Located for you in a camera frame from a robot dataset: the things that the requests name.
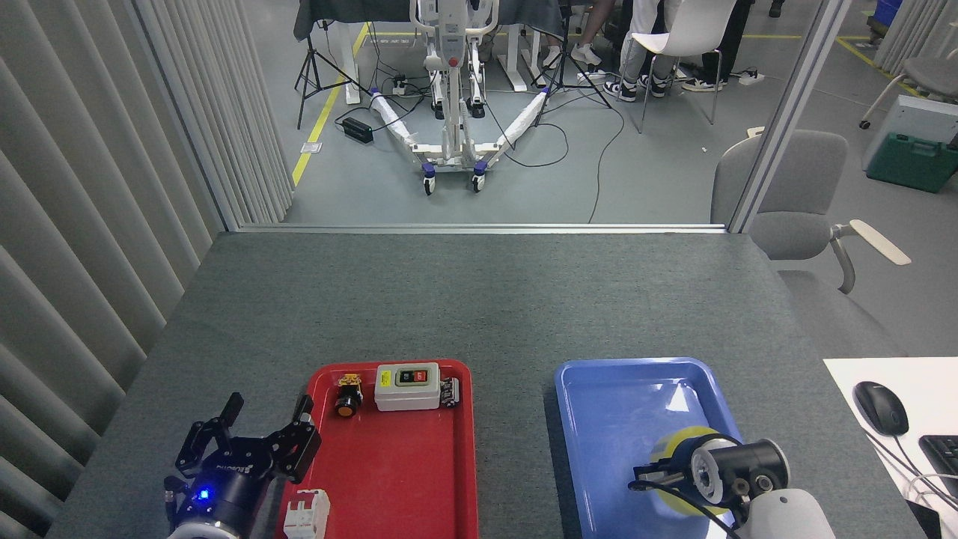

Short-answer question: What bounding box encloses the dark cloth covered desk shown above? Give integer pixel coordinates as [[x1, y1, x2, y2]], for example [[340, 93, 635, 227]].
[[293, 0, 567, 43]]

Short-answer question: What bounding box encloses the grey white equipment box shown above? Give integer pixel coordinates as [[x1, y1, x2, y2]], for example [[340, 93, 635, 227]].
[[861, 94, 958, 172]]

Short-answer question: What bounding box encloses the white wheeled stand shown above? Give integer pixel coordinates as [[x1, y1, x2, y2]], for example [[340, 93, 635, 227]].
[[367, 0, 552, 197]]

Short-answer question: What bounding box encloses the white desk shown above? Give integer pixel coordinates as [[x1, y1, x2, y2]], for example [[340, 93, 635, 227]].
[[823, 357, 958, 539]]

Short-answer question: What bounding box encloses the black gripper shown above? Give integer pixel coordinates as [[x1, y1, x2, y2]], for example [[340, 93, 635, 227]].
[[170, 392, 323, 537]]

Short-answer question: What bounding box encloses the red plastic tray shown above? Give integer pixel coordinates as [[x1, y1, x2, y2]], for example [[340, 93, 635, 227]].
[[275, 359, 480, 539]]

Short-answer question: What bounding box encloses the white circuit breaker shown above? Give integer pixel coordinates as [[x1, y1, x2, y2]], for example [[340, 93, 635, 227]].
[[283, 489, 332, 539]]

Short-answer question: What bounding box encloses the long black floor cable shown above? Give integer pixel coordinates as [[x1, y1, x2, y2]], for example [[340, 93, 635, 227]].
[[587, 103, 626, 225]]

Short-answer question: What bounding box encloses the person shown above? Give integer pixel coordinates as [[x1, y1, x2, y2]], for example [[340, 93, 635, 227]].
[[602, 0, 683, 104], [680, 0, 757, 94], [542, 0, 619, 70]]

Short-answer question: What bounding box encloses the white plastic chair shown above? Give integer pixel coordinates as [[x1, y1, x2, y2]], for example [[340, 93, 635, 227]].
[[620, 0, 739, 136]]

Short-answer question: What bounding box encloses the green tool case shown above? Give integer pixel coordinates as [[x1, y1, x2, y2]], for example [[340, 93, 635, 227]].
[[867, 133, 958, 195]]

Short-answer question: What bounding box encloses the grey pleated curtain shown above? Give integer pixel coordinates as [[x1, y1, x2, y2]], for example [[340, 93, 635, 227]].
[[0, 0, 297, 539]]

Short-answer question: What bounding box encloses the white switch box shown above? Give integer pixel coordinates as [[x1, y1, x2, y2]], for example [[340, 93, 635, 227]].
[[374, 363, 442, 412]]

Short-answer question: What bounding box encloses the black orange push button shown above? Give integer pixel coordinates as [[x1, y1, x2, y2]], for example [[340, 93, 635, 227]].
[[334, 372, 365, 418]]

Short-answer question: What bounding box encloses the blue bin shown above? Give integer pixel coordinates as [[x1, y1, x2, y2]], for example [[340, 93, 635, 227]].
[[868, 0, 904, 46]]

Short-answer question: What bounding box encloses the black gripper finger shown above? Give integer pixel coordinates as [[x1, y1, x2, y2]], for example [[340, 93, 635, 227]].
[[634, 460, 694, 492]]

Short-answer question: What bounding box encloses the black keyboard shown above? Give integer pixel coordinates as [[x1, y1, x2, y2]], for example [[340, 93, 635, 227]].
[[918, 435, 958, 499]]

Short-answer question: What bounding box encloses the grey office chair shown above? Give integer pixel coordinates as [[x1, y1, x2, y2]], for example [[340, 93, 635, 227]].
[[710, 129, 912, 296]]

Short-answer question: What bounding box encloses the blue plastic tray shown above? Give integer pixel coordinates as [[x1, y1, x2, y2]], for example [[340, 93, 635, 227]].
[[554, 357, 776, 539]]

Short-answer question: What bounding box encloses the silver table rail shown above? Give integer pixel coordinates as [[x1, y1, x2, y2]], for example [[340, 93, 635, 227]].
[[238, 222, 727, 235]]

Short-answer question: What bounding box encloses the grey chair with beige legs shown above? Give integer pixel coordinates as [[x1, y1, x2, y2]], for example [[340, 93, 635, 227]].
[[858, 56, 958, 131]]

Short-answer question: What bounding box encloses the black computer mouse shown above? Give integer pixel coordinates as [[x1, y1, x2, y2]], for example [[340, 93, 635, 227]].
[[853, 381, 910, 438]]

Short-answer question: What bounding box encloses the silver post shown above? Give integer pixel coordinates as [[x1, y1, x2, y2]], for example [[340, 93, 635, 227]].
[[727, 0, 855, 234]]

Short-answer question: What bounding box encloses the yellow tape roll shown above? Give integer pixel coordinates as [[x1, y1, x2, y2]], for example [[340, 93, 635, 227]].
[[647, 426, 742, 519]]

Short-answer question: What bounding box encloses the black tripod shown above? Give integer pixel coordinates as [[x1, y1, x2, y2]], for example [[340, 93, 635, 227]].
[[294, 19, 372, 133], [530, 0, 614, 129]]

